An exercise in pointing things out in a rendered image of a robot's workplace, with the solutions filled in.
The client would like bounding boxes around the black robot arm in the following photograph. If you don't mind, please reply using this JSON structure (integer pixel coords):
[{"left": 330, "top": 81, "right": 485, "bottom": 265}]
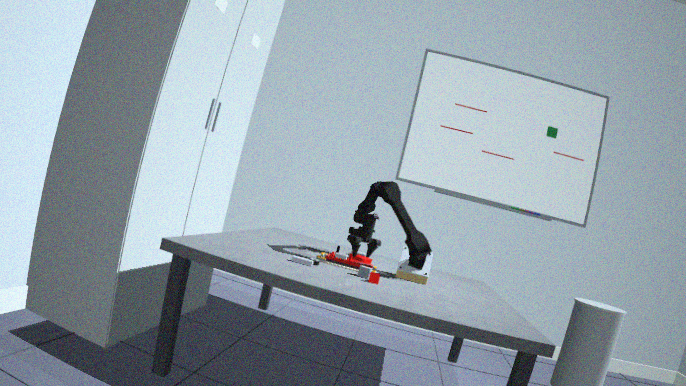
[{"left": 353, "top": 181, "right": 432, "bottom": 270}]

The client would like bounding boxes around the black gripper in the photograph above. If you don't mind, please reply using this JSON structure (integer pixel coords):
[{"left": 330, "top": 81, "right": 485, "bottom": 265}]
[{"left": 347, "top": 225, "right": 382, "bottom": 257}]

